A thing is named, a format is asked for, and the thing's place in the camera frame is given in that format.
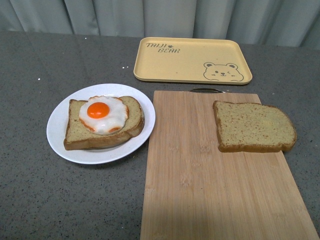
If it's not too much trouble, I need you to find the grey curtain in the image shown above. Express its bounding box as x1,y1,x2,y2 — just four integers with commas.
0,0,320,49

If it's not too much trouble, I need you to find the metal cutting board handle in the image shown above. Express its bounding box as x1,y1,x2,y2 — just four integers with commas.
190,88,225,94

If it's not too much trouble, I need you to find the white round plate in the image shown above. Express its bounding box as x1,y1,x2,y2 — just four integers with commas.
46,83,156,165

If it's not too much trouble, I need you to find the wooden cutting board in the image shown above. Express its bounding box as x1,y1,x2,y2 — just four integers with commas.
140,90,319,240

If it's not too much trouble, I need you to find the fried egg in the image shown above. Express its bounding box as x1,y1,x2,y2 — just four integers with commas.
79,95,129,135

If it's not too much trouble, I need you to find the yellow bear tray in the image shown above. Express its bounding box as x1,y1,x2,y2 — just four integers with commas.
133,37,253,85

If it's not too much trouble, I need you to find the bread slice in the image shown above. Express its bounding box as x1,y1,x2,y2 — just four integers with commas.
212,100,297,153
63,96,145,150

